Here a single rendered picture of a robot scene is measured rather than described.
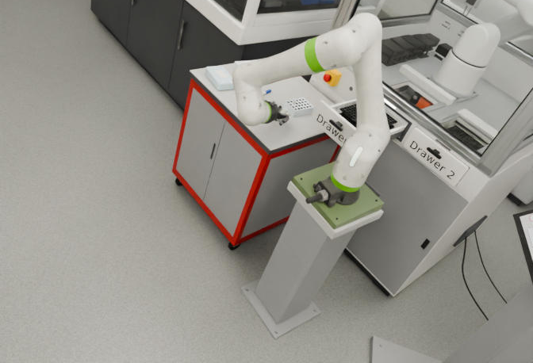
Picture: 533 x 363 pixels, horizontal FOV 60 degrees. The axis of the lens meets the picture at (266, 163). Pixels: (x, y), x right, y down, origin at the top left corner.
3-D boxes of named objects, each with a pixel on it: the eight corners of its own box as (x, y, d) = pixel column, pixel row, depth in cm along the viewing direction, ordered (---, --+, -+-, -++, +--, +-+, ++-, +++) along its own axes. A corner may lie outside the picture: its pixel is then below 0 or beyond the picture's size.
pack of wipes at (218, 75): (235, 89, 220) (237, 82, 218) (217, 91, 215) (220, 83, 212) (220, 72, 229) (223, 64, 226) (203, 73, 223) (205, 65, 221)
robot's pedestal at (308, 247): (274, 340, 214) (335, 235, 167) (239, 288, 229) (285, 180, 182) (320, 314, 232) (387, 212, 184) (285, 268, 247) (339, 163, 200)
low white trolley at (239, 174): (229, 259, 241) (270, 150, 193) (166, 181, 270) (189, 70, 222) (305, 221, 277) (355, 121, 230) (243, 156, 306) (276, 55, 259)
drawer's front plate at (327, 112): (356, 160, 195) (367, 140, 188) (310, 120, 208) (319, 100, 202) (358, 159, 196) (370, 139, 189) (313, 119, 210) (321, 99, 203)
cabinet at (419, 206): (389, 306, 248) (472, 204, 198) (269, 181, 295) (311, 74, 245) (470, 240, 308) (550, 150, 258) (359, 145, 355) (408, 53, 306)
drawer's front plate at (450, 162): (454, 187, 201) (467, 169, 194) (402, 146, 214) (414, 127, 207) (455, 185, 202) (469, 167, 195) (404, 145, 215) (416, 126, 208)
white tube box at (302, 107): (293, 117, 217) (295, 110, 214) (281, 106, 221) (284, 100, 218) (312, 113, 224) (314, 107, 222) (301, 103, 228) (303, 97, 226)
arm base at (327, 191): (314, 218, 167) (320, 208, 163) (292, 189, 175) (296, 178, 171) (366, 199, 181) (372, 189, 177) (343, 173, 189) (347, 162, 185)
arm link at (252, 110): (234, 128, 173) (261, 123, 169) (229, 95, 173) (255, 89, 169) (251, 128, 186) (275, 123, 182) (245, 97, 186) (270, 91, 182)
